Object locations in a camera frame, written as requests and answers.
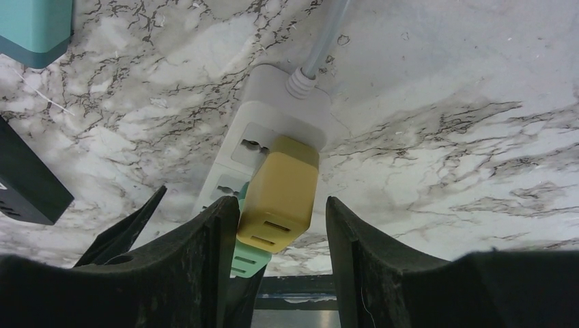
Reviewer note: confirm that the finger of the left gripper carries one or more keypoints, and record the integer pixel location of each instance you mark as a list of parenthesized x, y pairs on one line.
[(119, 238)]

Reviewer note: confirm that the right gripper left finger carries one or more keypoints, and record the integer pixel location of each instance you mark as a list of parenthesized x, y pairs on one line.
[(180, 279)]

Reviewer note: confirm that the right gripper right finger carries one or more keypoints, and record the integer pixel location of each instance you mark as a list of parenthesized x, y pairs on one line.
[(381, 282)]

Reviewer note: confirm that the black power strip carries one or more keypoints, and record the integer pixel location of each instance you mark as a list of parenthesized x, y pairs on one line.
[(30, 192)]

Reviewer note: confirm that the yellow usb charger plug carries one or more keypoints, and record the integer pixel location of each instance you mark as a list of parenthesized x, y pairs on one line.
[(279, 200)]

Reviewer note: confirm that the white power strip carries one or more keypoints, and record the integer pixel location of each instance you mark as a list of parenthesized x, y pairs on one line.
[(266, 111)]

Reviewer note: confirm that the teal usb charger plug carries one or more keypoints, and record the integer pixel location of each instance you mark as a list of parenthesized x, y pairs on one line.
[(36, 32)]

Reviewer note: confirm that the green usb charger plug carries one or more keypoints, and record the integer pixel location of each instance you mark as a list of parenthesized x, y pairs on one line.
[(248, 260)]

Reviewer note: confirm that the black mounting rail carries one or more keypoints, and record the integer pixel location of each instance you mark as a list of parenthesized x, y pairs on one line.
[(305, 292)]

